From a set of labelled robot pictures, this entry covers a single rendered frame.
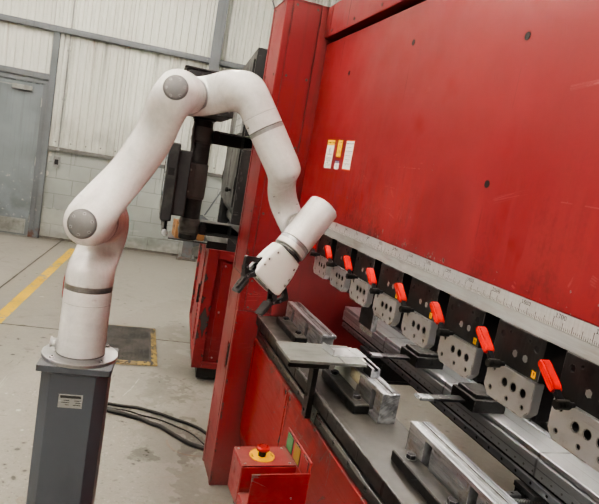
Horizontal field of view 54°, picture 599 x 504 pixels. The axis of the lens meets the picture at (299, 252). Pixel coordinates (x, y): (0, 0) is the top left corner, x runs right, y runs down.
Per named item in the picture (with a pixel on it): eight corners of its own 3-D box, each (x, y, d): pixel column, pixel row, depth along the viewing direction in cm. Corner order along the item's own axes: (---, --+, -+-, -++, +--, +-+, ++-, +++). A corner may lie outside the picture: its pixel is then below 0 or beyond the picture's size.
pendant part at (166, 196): (158, 209, 309) (167, 141, 304) (181, 212, 312) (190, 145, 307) (158, 220, 266) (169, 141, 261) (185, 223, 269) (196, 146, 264)
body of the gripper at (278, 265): (292, 260, 152) (266, 293, 149) (269, 234, 147) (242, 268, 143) (309, 265, 146) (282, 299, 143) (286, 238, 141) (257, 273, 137)
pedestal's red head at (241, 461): (227, 485, 167) (236, 426, 164) (279, 483, 172) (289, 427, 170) (242, 529, 148) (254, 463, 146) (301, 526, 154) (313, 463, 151)
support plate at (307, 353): (275, 343, 197) (275, 340, 196) (346, 348, 205) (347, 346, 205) (289, 362, 180) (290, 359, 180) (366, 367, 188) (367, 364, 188)
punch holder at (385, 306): (370, 312, 183) (380, 262, 181) (394, 315, 186) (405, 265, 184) (391, 327, 169) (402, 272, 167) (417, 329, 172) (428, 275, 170)
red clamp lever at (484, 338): (476, 324, 125) (491, 364, 119) (492, 325, 126) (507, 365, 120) (472, 328, 126) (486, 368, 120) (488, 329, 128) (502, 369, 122)
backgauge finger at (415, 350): (361, 352, 205) (363, 339, 204) (425, 357, 213) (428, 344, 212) (375, 365, 193) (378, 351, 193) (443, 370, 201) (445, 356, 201)
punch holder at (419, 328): (399, 332, 165) (410, 276, 162) (425, 335, 167) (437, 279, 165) (425, 351, 151) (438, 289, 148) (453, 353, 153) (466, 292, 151)
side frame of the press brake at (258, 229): (201, 459, 306) (273, 7, 274) (349, 460, 333) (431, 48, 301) (208, 485, 283) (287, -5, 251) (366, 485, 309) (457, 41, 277)
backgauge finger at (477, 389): (406, 393, 172) (409, 377, 172) (480, 397, 180) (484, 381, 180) (426, 411, 161) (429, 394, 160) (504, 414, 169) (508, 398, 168)
